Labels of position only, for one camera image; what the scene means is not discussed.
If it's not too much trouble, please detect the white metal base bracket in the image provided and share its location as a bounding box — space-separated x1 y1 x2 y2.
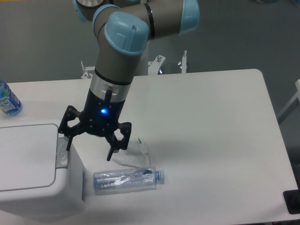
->
81 55 166 79

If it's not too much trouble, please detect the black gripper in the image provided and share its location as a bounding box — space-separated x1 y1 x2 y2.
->
58 90 132 161

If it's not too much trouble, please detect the clear empty plastic bottle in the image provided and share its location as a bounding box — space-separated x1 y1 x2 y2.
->
93 166 165 195

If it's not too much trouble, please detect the white frame at right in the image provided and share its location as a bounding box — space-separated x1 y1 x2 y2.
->
277 79 300 125

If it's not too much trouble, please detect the black object at edge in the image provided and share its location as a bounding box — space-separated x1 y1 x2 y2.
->
283 189 300 215

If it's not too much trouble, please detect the crumpled white plastic wrapper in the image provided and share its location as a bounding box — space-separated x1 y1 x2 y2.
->
111 137 150 168

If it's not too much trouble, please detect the white clamp with wingnut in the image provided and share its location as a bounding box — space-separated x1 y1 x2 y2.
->
177 50 188 74

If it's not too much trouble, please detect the blue labelled drink bottle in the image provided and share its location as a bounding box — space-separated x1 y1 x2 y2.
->
0 80 22 116

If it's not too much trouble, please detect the white plastic trash can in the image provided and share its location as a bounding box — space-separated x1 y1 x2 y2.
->
0 119 85 220

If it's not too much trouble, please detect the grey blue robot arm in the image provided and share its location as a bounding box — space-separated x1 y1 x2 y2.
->
58 0 200 159

